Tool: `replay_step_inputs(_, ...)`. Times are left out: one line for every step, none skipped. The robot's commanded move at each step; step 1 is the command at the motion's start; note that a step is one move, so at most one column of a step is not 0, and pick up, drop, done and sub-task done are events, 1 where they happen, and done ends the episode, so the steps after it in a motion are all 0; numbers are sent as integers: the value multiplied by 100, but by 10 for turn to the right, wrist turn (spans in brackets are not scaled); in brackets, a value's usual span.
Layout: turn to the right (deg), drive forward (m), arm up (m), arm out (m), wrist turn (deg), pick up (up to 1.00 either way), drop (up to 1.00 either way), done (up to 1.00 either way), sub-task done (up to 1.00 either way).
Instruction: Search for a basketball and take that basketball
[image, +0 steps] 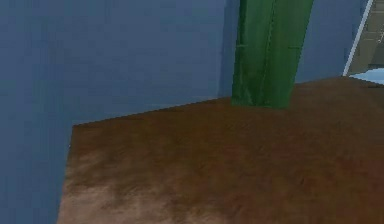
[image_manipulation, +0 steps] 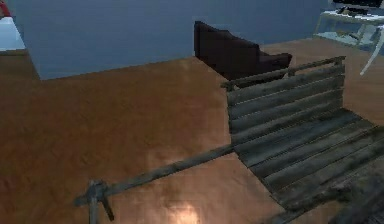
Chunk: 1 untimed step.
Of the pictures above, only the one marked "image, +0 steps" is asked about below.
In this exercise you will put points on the white framed room door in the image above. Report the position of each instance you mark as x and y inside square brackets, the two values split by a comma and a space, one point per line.
[368, 36]

